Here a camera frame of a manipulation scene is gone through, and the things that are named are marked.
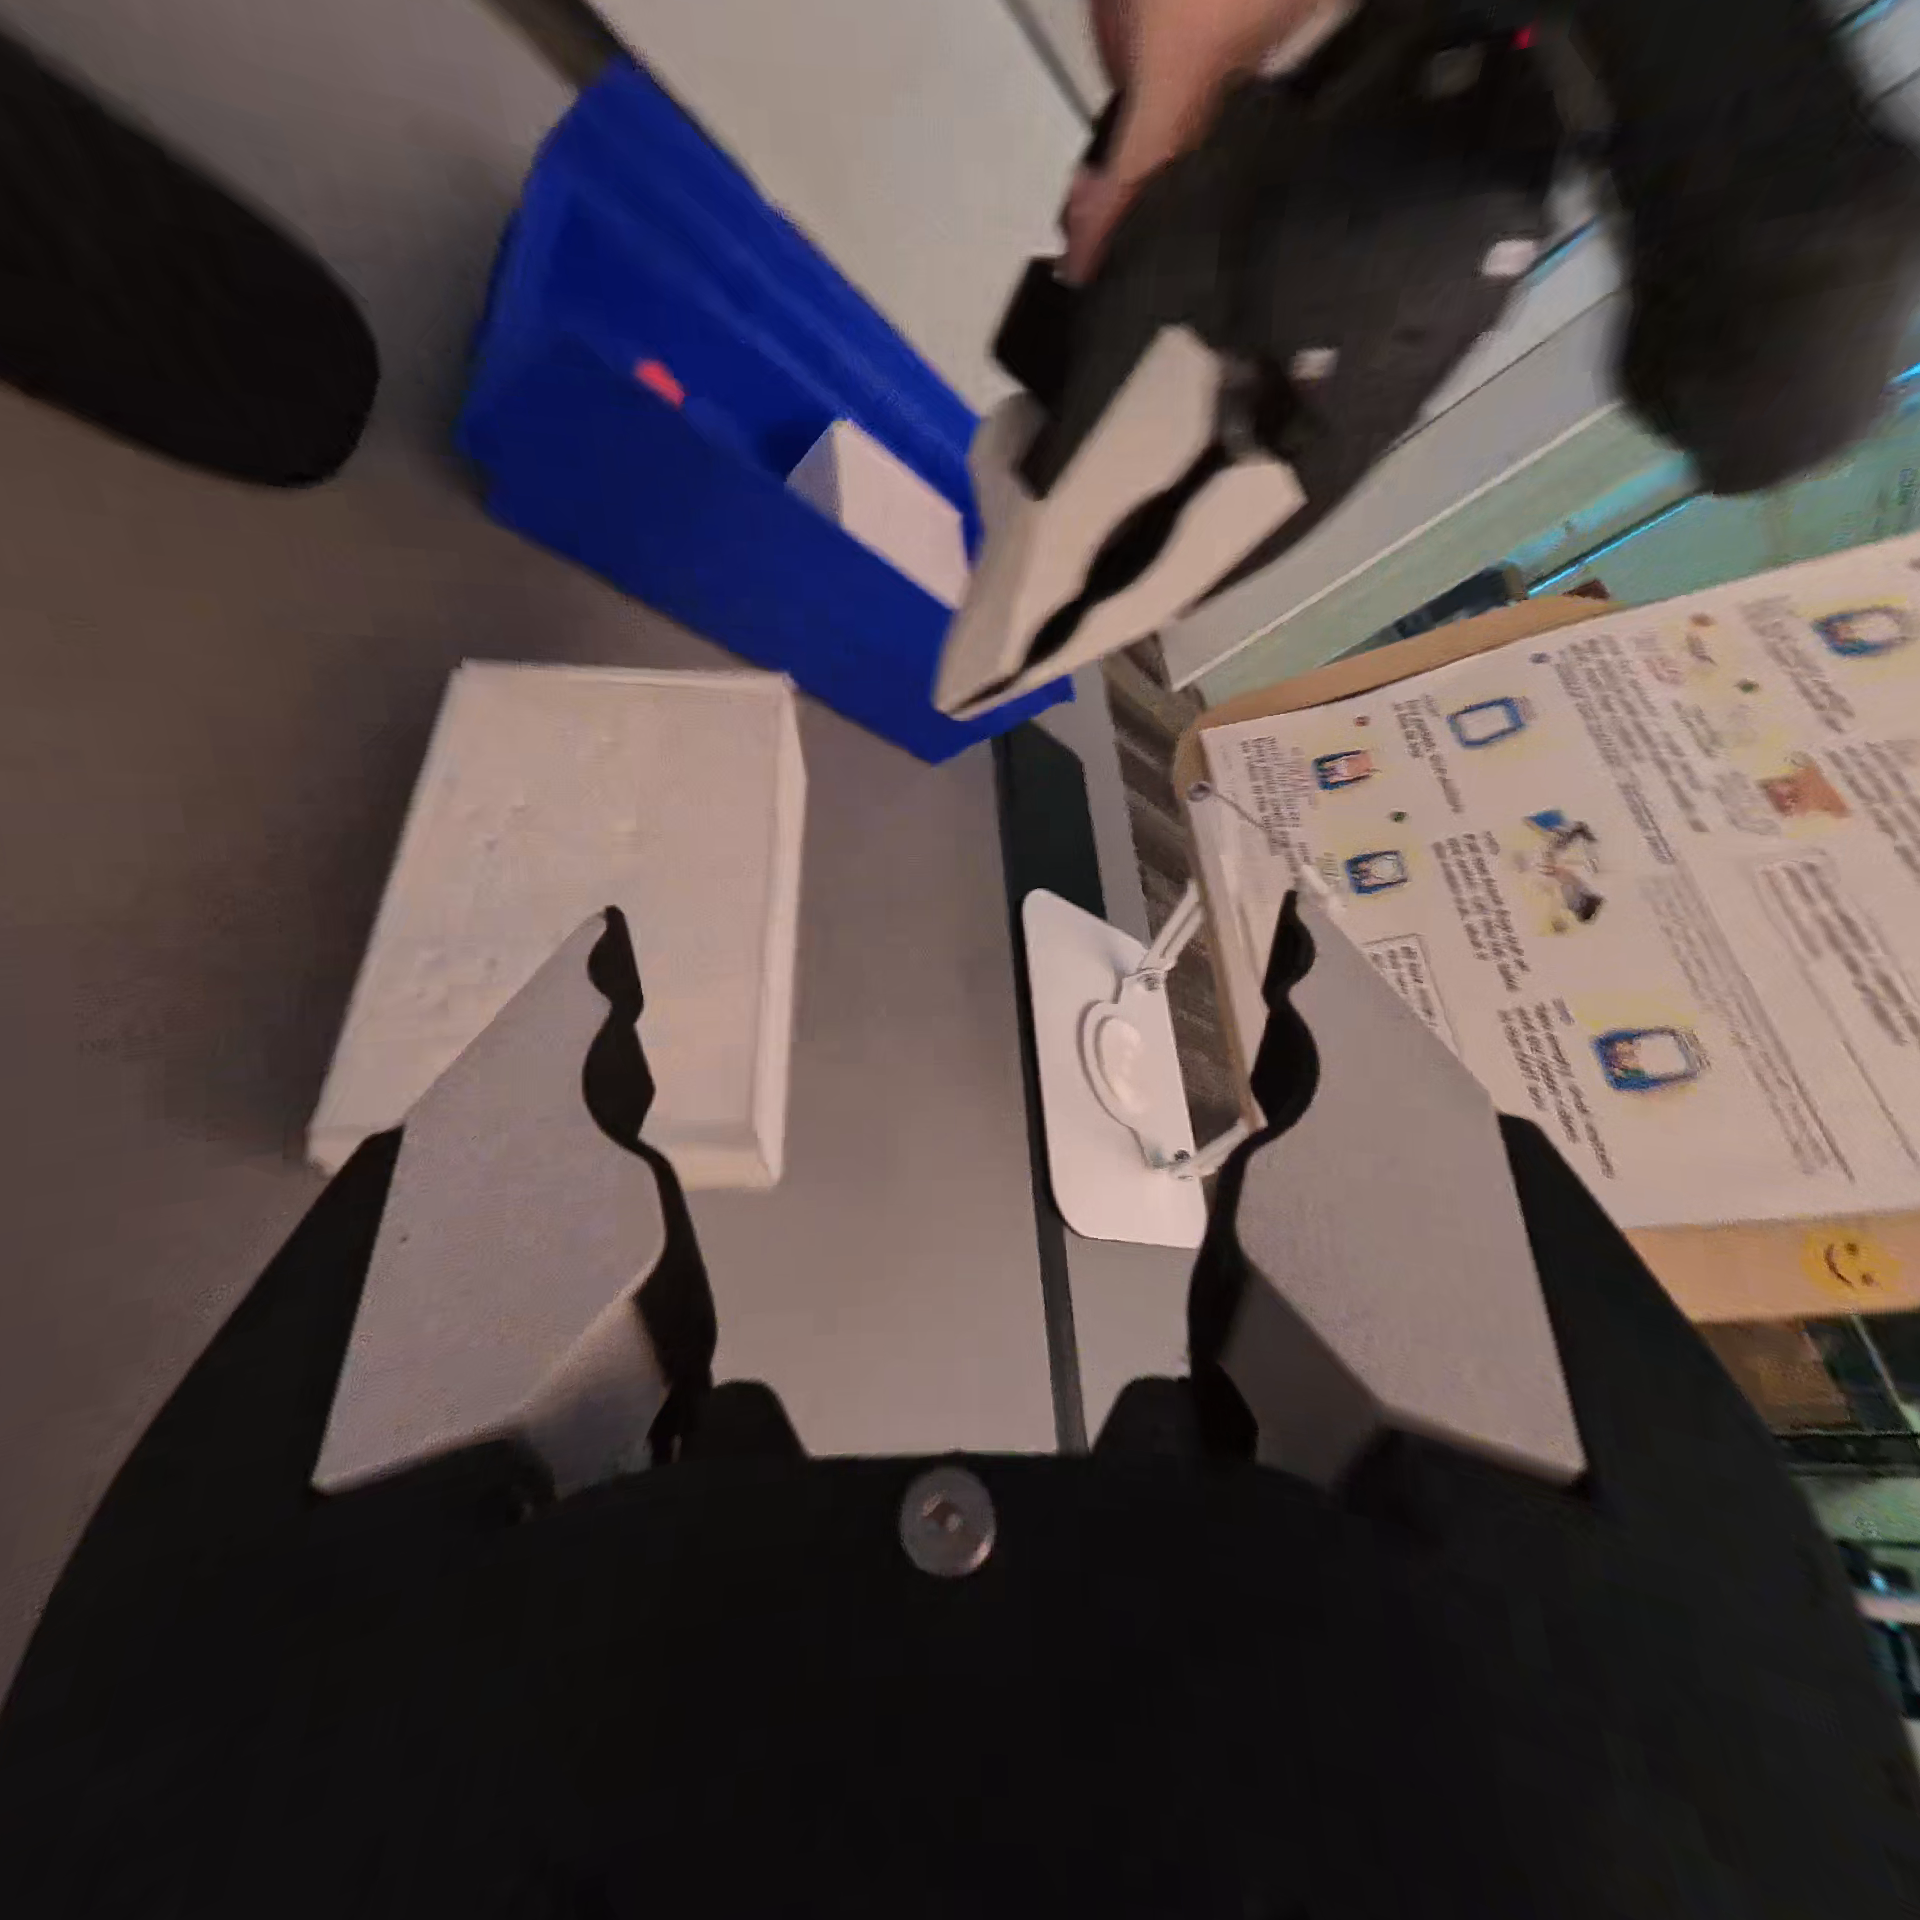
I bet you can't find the black mesh office chair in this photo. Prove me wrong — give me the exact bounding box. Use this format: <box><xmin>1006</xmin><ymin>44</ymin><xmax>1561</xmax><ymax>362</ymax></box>
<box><xmin>0</xmin><ymin>31</ymin><xmax>380</xmax><ymax>491</ymax></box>

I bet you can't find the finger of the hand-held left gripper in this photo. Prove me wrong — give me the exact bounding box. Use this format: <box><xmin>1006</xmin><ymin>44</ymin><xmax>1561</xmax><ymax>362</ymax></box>
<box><xmin>943</xmin><ymin>454</ymin><xmax>1311</xmax><ymax>722</ymax></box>
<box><xmin>930</xmin><ymin>322</ymin><xmax>1231</xmax><ymax>708</ymax></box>

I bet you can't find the instruction sheet on wooden board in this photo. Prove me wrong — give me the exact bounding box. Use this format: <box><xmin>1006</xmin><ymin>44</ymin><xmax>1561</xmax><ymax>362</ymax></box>
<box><xmin>1170</xmin><ymin>592</ymin><xmax>1920</xmax><ymax>1331</ymax></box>

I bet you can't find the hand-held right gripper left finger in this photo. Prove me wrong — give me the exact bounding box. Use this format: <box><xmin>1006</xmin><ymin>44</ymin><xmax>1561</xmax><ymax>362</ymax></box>
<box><xmin>311</xmin><ymin>905</ymin><xmax>720</xmax><ymax>1499</ymax></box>

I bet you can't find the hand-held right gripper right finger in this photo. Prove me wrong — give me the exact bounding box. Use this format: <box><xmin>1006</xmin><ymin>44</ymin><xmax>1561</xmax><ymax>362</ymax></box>
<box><xmin>1188</xmin><ymin>888</ymin><xmax>1593</xmax><ymax>1493</ymax></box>

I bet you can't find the person's left hand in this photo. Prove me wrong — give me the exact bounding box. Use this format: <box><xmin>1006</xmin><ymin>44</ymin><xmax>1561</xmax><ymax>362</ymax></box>
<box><xmin>1057</xmin><ymin>0</ymin><xmax>1340</xmax><ymax>288</ymax></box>

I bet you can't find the yellow smiley sticker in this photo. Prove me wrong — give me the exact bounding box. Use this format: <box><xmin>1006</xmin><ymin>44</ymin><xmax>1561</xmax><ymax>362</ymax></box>
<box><xmin>1800</xmin><ymin>1226</ymin><xmax>1897</xmax><ymax>1304</ymax></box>

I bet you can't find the black fuzzy object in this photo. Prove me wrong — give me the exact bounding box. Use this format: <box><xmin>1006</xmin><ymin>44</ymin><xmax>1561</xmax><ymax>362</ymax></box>
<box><xmin>1591</xmin><ymin>0</ymin><xmax>1920</xmax><ymax>501</ymax></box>

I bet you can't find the blue plastic bin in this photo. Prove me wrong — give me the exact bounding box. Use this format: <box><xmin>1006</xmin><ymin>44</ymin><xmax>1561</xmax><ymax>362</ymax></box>
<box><xmin>455</xmin><ymin>57</ymin><xmax>1075</xmax><ymax>764</ymax></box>

